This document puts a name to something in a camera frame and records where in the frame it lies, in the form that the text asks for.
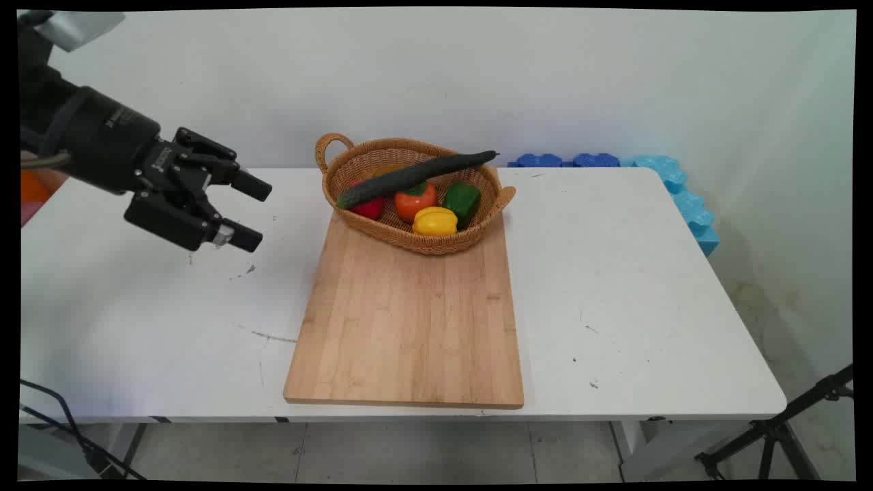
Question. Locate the orange box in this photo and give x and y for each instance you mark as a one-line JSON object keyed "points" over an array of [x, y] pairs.
{"points": [[37, 187]]}

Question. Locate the orange toy persimmon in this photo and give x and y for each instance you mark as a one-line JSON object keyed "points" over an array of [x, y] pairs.
{"points": [[415, 204]]}

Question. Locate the light blue foam mat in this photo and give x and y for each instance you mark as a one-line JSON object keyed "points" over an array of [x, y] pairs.
{"points": [[685, 198]]}

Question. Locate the red toy tomato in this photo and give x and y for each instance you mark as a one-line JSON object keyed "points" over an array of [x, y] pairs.
{"points": [[372, 208]]}

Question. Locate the wooden cutting board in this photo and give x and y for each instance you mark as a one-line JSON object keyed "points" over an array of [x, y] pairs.
{"points": [[409, 341]]}

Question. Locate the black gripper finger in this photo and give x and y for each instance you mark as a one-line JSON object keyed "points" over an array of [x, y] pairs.
{"points": [[218, 160], [170, 221]]}

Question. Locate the yellow toy bell pepper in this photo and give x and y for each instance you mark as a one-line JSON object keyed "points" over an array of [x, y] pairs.
{"points": [[435, 222]]}

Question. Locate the long dark green cucumber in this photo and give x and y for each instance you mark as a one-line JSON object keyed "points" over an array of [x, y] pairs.
{"points": [[409, 176]]}

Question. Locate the green toy bell pepper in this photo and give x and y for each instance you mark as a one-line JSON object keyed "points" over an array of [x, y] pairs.
{"points": [[462, 198]]}

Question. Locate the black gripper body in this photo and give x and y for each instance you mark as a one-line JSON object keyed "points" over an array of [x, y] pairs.
{"points": [[102, 140]]}

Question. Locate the black tripod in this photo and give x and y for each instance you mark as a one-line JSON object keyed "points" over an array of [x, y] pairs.
{"points": [[771, 431]]}

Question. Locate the white table leg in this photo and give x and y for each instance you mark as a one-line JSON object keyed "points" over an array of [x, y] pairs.
{"points": [[655, 450], [126, 447]]}

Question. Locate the woven wicker basket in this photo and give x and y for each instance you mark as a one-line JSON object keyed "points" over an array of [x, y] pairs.
{"points": [[409, 242]]}

